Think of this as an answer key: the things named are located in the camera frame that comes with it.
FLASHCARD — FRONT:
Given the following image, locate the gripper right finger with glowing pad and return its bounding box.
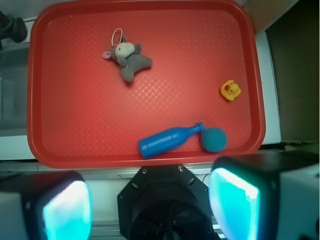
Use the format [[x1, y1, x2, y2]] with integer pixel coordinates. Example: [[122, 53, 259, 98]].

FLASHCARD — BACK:
[[208, 151, 320, 240]]

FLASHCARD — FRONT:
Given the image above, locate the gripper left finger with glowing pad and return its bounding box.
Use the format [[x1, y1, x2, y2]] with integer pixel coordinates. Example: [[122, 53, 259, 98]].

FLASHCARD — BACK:
[[0, 171, 93, 240]]

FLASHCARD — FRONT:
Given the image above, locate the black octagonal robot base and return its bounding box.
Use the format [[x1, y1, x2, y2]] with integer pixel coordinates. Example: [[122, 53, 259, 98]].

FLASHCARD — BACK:
[[117, 165, 220, 240]]

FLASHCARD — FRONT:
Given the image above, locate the blue plastic bottle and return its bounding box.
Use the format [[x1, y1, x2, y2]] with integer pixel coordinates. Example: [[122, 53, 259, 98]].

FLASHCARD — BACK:
[[138, 122, 205, 159]]

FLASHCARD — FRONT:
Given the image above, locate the teal knitted ball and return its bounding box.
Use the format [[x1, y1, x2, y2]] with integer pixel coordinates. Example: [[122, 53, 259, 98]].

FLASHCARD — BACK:
[[201, 127, 228, 153]]

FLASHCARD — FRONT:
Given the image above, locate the red plastic tray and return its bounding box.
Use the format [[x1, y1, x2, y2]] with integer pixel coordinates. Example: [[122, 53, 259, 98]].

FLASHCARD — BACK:
[[27, 0, 266, 169]]

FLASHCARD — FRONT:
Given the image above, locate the yellow rubber duck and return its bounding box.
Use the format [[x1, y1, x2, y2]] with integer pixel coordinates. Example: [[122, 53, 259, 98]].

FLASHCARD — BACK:
[[220, 79, 242, 101]]

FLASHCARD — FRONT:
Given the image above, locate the dark cardboard box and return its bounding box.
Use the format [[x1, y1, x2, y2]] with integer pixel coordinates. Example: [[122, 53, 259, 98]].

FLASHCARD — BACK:
[[266, 0, 320, 143]]

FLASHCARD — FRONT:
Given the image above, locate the grey plush mouse toy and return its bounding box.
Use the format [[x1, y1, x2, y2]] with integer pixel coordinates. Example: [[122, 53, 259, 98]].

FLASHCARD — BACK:
[[102, 27, 153, 83]]

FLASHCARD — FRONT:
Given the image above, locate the black knob object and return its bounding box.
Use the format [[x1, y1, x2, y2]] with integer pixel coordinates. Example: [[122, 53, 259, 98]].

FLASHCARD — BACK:
[[0, 11, 28, 43]]

